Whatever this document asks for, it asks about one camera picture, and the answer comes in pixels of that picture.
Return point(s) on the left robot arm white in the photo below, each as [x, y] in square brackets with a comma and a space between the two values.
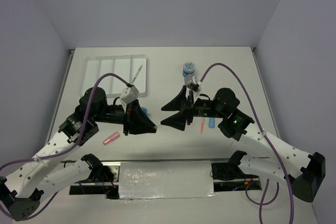
[23, 191]

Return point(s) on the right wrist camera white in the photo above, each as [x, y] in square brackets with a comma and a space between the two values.
[193, 83]

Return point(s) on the blue paint jar white lid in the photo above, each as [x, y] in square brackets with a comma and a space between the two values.
[188, 68]

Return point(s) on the blue translucent eraser case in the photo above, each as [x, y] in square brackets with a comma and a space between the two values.
[211, 123]

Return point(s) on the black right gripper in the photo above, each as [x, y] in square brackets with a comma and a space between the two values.
[179, 103]

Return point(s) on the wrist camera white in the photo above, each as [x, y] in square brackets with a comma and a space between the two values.
[193, 83]
[129, 94]

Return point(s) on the pink translucent eraser case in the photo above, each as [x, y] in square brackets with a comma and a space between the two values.
[111, 138]

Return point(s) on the blue jar lying sideways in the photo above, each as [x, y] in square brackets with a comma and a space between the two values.
[144, 110]

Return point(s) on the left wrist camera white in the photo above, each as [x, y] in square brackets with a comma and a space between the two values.
[129, 94]

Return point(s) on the silver foil covered panel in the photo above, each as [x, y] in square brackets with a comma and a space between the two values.
[166, 180]

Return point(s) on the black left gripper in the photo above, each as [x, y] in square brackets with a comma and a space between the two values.
[137, 122]

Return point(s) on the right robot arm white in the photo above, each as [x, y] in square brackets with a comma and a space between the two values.
[302, 171]

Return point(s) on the orange highlighter pen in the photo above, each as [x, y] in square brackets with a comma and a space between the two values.
[202, 126]

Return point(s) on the green pen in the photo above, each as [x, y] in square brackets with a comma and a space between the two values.
[136, 74]

